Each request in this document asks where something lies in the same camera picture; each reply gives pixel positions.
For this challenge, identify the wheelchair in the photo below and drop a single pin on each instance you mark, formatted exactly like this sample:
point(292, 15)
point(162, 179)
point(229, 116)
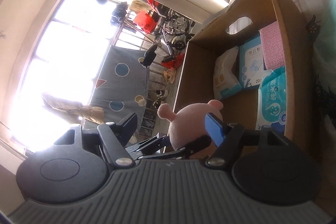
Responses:
point(173, 30)

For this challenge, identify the grey dotted hanging sheet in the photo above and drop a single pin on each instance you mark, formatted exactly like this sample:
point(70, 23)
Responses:
point(122, 87)

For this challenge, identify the pink scrubbing sponge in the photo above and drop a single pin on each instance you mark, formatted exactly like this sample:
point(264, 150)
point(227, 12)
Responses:
point(272, 48)

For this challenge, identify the red bag on rack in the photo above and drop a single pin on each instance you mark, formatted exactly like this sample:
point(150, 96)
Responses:
point(145, 22)

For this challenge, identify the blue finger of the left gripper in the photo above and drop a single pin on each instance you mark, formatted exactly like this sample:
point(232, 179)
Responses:
point(184, 152)
point(150, 145)

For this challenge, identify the pink plush pig toy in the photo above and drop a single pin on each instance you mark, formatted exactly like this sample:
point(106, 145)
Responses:
point(188, 124)

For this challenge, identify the white cotton swab bag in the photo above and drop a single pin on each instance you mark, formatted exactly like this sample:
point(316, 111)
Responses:
point(225, 83)

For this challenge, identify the white tied plastic bag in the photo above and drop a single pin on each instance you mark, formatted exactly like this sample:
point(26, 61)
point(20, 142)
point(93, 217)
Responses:
point(324, 61)

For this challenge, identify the blue bandage box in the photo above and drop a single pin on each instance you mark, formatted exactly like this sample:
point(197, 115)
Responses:
point(251, 63)

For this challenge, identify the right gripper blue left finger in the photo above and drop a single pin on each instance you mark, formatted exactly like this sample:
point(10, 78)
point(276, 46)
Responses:
point(125, 128)

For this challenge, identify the brown cardboard box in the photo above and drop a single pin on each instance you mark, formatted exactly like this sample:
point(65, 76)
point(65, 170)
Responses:
point(239, 23)

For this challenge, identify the blue wet wipes pack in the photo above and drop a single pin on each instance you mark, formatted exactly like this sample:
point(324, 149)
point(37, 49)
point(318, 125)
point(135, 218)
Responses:
point(271, 110)

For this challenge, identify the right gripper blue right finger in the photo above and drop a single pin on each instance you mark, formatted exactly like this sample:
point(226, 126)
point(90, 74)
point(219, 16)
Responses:
point(216, 129)

